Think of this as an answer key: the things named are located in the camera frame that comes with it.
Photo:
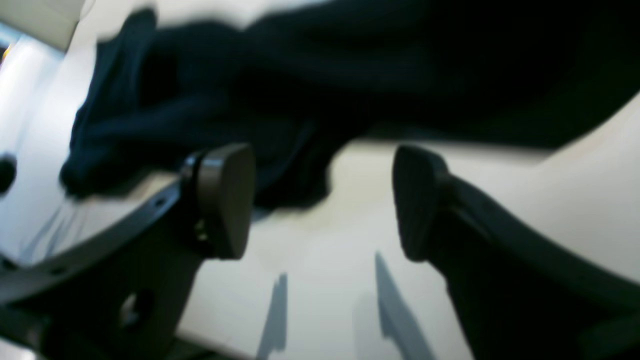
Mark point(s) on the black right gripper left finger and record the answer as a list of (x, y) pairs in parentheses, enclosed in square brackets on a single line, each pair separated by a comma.
[(120, 294)]

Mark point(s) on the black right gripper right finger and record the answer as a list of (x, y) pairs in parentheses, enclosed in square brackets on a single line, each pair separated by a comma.
[(516, 294)]

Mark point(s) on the black t-shirt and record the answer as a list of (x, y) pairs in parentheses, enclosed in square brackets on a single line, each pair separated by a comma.
[(299, 85)]

